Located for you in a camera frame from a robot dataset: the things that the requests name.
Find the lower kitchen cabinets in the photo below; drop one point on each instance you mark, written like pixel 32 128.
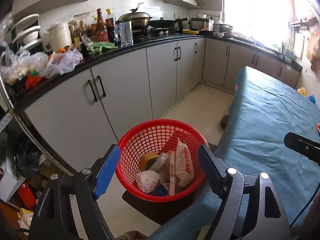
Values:
pixel 80 114

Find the blue plastic bag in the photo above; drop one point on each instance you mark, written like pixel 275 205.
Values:
pixel 312 99

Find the black frying pan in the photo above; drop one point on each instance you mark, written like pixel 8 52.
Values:
pixel 161 24

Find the dark soy sauce bottle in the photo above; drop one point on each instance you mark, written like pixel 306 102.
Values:
pixel 110 22

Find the blue table cloth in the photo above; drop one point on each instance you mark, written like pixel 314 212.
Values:
pixel 262 112

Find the clear plastic bags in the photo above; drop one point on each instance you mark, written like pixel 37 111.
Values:
pixel 14 68

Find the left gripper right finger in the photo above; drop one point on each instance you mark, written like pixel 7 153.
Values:
pixel 228 184

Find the red plastic basket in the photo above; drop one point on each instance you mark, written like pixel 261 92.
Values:
pixel 159 160

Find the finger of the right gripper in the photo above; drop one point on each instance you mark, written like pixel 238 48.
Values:
pixel 303 146

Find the red label sauce bottle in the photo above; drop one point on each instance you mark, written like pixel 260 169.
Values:
pixel 102 34

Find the steel lidded wok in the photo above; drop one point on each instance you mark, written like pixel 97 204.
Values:
pixel 139 20

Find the white rice cooker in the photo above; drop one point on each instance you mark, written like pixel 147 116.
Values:
pixel 56 37

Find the yellow plastic bag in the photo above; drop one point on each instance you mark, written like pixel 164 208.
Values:
pixel 302 91

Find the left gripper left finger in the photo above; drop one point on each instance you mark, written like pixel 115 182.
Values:
pixel 95 185

